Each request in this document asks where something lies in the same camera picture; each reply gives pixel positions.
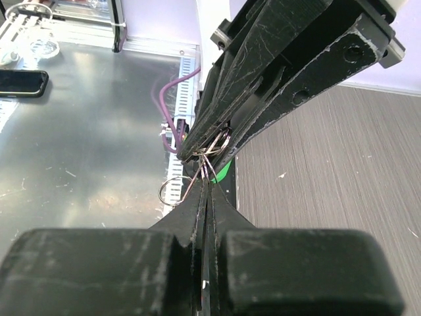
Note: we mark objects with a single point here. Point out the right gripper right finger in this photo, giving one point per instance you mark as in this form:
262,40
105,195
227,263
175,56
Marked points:
294,271

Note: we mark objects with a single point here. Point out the metal disc with keyrings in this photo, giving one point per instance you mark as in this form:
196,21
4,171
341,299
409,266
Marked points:
205,169

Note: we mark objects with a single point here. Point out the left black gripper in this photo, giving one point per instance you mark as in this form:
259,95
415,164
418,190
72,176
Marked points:
260,32

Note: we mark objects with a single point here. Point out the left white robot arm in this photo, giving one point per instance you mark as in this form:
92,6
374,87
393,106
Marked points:
211,14

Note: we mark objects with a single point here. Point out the black smartphone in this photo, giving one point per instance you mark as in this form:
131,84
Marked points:
23,83

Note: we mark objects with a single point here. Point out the key with green tag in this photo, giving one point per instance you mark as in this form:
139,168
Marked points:
222,173

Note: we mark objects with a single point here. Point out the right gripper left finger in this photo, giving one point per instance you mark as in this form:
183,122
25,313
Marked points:
109,271

